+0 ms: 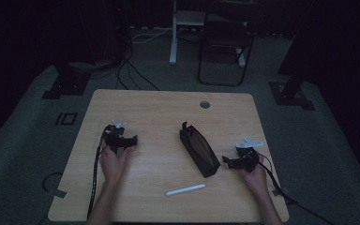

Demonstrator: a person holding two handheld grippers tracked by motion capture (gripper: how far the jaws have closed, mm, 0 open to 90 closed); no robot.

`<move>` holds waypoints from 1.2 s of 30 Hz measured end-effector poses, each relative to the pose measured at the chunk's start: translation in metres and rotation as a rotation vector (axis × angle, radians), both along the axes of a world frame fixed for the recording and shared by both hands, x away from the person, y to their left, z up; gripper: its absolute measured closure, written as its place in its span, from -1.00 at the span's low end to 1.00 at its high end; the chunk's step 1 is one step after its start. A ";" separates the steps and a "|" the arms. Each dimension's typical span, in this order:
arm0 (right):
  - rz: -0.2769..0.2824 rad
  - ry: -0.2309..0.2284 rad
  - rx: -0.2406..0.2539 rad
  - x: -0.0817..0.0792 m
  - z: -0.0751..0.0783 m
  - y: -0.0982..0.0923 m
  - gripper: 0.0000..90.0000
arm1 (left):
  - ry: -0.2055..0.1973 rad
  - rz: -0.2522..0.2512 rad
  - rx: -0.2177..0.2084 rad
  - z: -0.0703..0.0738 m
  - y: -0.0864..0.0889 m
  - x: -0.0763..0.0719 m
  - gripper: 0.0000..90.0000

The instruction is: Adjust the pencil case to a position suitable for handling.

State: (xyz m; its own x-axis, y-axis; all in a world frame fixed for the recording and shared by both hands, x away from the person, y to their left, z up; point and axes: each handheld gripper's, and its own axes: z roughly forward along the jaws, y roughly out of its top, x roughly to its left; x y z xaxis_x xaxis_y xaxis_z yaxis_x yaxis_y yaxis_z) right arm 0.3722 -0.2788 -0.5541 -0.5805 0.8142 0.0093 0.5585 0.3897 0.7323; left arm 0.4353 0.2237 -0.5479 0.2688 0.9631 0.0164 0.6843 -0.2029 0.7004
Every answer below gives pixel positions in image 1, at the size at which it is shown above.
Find white desk frame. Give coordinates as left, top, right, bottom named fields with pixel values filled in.
left=168, top=0, right=248, bottom=68

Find white floor cable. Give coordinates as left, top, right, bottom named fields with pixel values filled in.
left=130, top=27, right=173, bottom=45

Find white pen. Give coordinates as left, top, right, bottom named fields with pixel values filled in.
left=164, top=183, right=207, bottom=197

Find black floor cables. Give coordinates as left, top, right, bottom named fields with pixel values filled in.
left=114, top=24, right=161, bottom=92

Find person's right hand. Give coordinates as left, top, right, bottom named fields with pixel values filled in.
left=238, top=154, right=269, bottom=197

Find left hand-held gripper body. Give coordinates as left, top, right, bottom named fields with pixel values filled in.
left=101, top=119, right=129, bottom=155

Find black folding chair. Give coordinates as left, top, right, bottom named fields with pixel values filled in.
left=197, top=0, right=258, bottom=88

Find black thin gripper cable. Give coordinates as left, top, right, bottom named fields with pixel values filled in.
left=256, top=152, right=336, bottom=225

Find black looped floor cable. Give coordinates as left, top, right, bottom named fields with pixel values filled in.
left=40, top=171, right=65, bottom=195

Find black pencil case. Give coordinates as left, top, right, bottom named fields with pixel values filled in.
left=178, top=121, right=221, bottom=179

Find black stand with base plate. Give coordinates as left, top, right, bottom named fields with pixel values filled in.
left=41, top=59, right=92, bottom=100
left=268, top=37, right=316, bottom=112

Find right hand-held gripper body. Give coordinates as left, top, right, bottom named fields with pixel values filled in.
left=234, top=138, right=264, bottom=173

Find person's left hand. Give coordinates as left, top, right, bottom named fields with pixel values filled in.
left=98, top=143, right=136, bottom=186

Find grey tape piece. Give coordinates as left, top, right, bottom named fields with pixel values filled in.
left=272, top=187, right=291, bottom=198
left=46, top=187, right=68, bottom=200

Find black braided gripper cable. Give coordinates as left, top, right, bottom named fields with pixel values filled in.
left=86, top=125, right=111, bottom=219

